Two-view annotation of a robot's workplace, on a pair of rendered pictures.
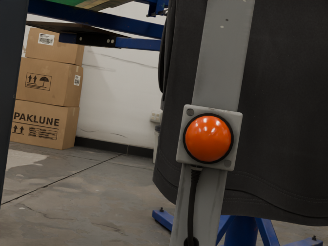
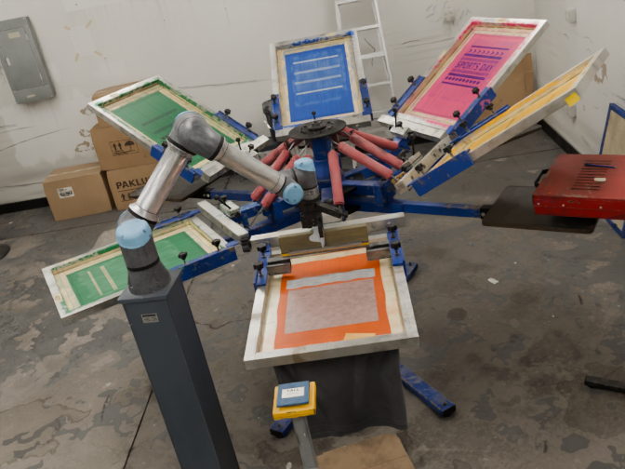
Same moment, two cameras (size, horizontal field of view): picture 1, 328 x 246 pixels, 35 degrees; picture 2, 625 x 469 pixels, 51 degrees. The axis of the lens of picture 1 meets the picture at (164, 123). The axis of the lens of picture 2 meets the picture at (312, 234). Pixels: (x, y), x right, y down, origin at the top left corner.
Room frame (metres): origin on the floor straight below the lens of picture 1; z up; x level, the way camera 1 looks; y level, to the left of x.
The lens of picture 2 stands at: (-1.17, -0.15, 2.25)
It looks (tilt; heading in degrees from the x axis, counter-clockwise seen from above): 25 degrees down; 358
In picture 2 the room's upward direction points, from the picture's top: 11 degrees counter-clockwise
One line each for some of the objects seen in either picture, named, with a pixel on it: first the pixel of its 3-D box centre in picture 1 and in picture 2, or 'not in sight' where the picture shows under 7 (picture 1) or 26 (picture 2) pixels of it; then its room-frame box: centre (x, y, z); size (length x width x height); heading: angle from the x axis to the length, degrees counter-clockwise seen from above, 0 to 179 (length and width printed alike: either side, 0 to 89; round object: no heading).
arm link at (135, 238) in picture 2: not in sight; (136, 242); (0.95, 0.39, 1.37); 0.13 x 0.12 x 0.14; 12
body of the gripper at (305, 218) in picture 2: not in sight; (311, 211); (1.21, -0.23, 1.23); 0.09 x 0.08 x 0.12; 82
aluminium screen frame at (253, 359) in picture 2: not in sight; (329, 291); (1.01, -0.24, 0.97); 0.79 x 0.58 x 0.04; 173
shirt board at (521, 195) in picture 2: not in sight; (450, 207); (1.65, -0.91, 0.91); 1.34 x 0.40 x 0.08; 53
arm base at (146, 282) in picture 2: not in sight; (146, 272); (0.95, 0.39, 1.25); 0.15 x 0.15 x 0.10
